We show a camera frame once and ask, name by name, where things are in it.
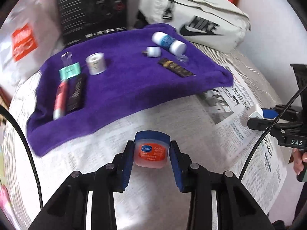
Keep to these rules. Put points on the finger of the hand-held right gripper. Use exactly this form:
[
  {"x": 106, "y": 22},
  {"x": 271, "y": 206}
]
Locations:
[
  {"x": 269, "y": 113},
  {"x": 261, "y": 124}
]

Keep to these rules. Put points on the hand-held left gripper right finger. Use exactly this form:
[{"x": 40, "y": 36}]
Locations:
[{"x": 177, "y": 170}]

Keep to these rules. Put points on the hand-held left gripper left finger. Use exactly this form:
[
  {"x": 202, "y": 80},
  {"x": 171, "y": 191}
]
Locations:
[{"x": 127, "y": 167}]

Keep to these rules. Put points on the white charger block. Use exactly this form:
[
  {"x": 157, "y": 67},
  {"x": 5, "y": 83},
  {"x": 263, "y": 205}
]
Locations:
[{"x": 255, "y": 112}]

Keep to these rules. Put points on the orange jelly jar blue lid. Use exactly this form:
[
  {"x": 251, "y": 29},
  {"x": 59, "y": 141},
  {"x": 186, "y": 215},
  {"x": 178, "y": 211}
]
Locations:
[{"x": 150, "y": 153}]

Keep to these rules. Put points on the black tube with white script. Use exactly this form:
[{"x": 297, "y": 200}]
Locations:
[{"x": 75, "y": 93}]

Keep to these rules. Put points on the red tube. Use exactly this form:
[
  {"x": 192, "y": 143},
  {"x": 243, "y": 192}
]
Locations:
[{"x": 60, "y": 98}]

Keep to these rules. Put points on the clear plastic cap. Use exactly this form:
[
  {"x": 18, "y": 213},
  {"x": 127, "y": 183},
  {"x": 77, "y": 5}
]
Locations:
[{"x": 182, "y": 58}]

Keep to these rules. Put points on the white tape roll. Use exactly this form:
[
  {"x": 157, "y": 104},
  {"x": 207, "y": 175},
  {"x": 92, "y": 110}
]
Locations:
[{"x": 96, "y": 66}]

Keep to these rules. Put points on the small white rounded cylinder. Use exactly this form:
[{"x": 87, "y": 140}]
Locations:
[{"x": 153, "y": 51}]

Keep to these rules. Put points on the person's right hand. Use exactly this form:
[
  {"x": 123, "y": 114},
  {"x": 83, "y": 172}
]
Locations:
[{"x": 298, "y": 163}]

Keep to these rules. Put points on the newspaper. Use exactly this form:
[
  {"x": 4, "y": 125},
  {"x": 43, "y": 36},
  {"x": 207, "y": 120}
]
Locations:
[{"x": 168, "y": 115}]

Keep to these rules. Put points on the purple towel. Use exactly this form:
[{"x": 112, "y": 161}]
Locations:
[{"x": 124, "y": 88}]

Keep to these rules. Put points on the green binder clip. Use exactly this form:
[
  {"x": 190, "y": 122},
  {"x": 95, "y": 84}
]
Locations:
[{"x": 69, "y": 71}]

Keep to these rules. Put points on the beige bag with black logo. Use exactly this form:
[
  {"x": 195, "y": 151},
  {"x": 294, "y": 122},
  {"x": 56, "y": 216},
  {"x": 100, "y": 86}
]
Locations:
[{"x": 215, "y": 9}]

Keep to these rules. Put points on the pink cloth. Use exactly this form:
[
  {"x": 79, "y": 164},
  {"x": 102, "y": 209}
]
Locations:
[{"x": 3, "y": 196}]

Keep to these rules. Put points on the white bottle with blue label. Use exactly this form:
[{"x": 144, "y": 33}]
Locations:
[{"x": 165, "y": 40}]

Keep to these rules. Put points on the white plastic bag orange logo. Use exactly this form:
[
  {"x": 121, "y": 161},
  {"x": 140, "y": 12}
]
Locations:
[{"x": 45, "y": 28}]

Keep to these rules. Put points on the black printed box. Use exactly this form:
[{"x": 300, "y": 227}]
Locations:
[{"x": 91, "y": 7}]

